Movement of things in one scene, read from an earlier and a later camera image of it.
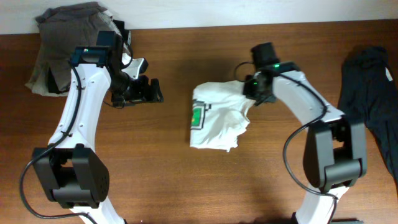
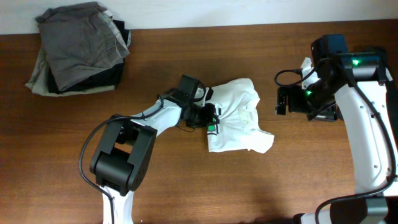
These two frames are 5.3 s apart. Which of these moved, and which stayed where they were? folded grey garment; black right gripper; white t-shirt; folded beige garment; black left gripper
Moved: black right gripper; white t-shirt; black left gripper
Stayed: folded grey garment; folded beige garment
